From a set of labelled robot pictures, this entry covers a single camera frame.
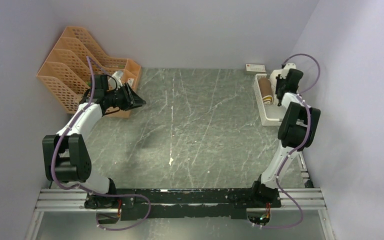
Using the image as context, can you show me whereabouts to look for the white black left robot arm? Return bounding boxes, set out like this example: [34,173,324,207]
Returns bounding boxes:
[42,74,147,209]

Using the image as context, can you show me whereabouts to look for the white red small box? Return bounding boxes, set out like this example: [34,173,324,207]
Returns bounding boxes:
[245,64,266,73]

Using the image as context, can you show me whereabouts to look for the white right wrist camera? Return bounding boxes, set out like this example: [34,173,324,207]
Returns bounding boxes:
[281,62,296,73]

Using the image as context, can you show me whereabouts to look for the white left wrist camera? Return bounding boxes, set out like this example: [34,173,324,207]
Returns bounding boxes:
[112,70,124,89]

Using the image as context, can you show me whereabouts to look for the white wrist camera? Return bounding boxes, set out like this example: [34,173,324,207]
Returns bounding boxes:
[112,70,124,89]
[281,62,296,73]

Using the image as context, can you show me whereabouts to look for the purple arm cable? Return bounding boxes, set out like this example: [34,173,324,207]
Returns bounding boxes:
[50,55,152,232]
[251,53,321,230]

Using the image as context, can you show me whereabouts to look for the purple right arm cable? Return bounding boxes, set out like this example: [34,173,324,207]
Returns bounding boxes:
[251,53,321,230]

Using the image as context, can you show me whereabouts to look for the white terry towel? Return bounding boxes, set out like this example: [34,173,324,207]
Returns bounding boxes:
[269,69,283,97]

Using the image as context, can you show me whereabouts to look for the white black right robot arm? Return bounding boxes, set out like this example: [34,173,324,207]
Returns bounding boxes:
[249,67,321,207]

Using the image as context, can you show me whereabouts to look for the yellow brown bear towel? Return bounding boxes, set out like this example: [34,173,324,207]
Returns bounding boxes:
[258,77,274,105]

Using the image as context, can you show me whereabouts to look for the white perforated plastic basket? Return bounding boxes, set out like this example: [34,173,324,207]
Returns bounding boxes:
[253,73,292,127]

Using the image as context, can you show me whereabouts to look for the orange plastic file organizer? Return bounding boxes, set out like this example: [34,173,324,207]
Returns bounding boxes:
[36,26,142,114]

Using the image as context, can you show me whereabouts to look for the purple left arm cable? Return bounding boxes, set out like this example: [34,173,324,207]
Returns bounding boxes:
[50,55,152,232]

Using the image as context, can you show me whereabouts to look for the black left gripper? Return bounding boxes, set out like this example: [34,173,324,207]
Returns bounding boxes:
[105,82,147,112]

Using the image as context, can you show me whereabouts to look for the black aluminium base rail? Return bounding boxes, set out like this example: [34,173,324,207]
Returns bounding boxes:
[35,188,326,221]

